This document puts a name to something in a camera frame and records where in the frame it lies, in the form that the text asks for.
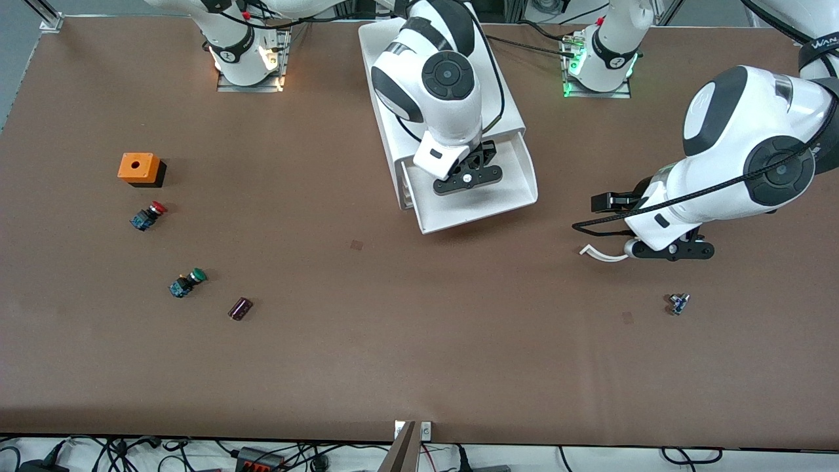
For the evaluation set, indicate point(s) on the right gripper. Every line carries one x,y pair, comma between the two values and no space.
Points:
488,151

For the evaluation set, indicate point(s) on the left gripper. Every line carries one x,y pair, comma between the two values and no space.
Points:
630,199

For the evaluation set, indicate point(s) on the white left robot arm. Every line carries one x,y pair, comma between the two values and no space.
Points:
734,131

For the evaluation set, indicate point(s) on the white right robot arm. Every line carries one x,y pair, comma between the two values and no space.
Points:
446,78

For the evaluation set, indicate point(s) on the green push button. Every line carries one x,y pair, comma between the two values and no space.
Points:
187,283

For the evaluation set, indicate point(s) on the red push button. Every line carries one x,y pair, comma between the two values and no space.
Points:
145,217

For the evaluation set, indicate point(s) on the white curved plastic piece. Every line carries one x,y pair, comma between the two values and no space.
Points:
600,256

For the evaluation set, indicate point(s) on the small blue metal part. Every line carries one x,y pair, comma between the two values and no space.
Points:
678,303

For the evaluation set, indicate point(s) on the dark purple capacitor cylinder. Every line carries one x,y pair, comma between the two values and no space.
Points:
240,309

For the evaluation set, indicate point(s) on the orange box with hole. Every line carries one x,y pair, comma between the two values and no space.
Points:
137,167

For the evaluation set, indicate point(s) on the black power strip red switches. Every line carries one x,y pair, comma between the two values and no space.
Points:
259,462

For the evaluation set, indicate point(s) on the black power adapter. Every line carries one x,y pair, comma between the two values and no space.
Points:
39,467

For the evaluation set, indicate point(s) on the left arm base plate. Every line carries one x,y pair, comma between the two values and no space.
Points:
619,93

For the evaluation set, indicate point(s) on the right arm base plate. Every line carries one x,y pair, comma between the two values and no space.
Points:
283,52

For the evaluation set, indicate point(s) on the small white bracket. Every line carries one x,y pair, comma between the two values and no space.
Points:
426,431
398,429

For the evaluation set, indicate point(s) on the brown wooden post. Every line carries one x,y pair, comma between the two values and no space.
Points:
401,452

